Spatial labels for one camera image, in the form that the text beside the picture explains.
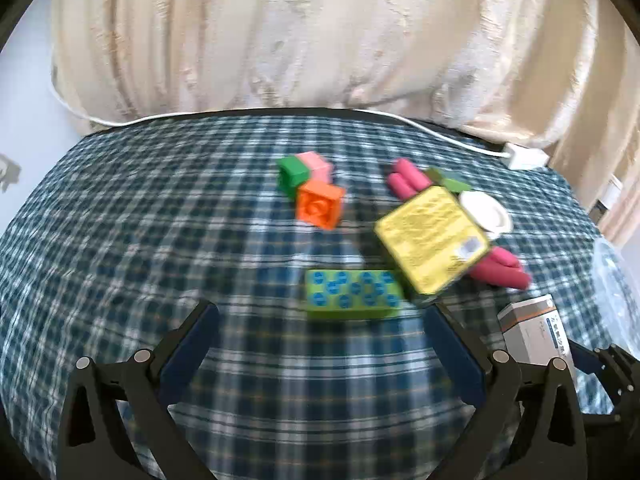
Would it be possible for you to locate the wall plug adapter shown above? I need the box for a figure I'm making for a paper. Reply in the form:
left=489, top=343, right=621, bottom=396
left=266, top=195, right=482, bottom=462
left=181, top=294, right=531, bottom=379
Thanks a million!
left=0, top=152, right=22, bottom=193

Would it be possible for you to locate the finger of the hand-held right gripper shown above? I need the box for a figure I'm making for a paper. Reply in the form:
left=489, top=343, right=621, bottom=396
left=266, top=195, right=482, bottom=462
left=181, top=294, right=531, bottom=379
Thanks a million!
left=567, top=340, right=640, bottom=415

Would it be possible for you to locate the blue plaid tablecloth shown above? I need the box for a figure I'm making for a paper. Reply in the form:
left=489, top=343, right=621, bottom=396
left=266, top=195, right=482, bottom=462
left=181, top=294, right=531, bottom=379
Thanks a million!
left=0, top=109, right=626, bottom=480

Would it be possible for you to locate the green toy block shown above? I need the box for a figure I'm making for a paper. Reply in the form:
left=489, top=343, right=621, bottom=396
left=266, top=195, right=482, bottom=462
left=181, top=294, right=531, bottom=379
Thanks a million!
left=277, top=155, right=313, bottom=197

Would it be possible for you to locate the white and orange box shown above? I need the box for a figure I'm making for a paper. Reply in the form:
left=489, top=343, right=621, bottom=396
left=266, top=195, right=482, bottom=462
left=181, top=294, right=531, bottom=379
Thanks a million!
left=497, top=294, right=577, bottom=377

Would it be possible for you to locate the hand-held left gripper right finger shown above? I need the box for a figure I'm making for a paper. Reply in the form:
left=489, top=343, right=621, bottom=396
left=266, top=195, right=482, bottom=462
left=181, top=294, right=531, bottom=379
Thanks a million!
left=424, top=304, right=589, bottom=480

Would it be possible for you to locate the cream patterned curtain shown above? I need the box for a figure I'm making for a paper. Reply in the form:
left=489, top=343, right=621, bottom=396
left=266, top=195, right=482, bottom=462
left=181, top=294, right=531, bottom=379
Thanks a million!
left=50, top=0, right=640, bottom=248

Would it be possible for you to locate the green block with blue dots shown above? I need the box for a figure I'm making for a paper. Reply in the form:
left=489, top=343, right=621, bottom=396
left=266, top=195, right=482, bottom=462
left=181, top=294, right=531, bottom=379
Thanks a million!
left=305, top=268, right=405, bottom=321

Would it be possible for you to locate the clear plastic container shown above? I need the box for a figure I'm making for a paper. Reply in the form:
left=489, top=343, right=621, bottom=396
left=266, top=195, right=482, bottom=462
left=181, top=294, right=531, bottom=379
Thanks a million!
left=590, top=237, right=640, bottom=357

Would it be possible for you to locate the white power strip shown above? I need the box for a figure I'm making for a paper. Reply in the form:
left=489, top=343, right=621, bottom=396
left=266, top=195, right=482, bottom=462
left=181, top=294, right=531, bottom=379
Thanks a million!
left=504, top=142, right=549, bottom=171

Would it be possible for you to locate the dark green block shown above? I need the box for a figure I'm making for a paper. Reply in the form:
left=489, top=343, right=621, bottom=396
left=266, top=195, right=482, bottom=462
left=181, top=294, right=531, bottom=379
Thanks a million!
left=424, top=167, right=474, bottom=195

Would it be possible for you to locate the white power cable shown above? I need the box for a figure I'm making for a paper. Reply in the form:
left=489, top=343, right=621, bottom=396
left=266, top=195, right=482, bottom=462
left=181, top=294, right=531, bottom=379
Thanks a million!
left=50, top=67, right=510, bottom=157

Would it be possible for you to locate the yellow label box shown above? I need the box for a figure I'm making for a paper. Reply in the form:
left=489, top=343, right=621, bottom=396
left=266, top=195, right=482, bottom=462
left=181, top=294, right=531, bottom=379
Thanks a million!
left=374, top=185, right=494, bottom=307

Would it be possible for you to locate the orange toy block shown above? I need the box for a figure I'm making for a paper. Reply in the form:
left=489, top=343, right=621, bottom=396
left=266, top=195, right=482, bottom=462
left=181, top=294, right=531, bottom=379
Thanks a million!
left=295, top=180, right=347, bottom=231

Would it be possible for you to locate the pink toy block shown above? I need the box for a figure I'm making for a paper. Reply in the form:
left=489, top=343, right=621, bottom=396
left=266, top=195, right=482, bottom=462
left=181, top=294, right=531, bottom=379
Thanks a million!
left=299, top=151, right=334, bottom=186

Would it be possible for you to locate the pink plush snake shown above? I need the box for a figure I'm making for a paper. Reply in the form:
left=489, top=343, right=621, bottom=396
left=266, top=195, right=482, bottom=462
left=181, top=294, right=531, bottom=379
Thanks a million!
left=385, top=158, right=532, bottom=291

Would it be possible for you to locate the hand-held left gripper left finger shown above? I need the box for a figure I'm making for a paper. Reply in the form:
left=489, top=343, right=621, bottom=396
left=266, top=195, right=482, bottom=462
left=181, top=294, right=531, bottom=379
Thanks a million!
left=57, top=299, right=221, bottom=480

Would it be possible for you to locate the white round lid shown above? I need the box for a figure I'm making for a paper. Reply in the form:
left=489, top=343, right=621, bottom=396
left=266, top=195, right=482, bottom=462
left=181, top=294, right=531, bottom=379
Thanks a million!
left=459, top=190, right=514, bottom=237

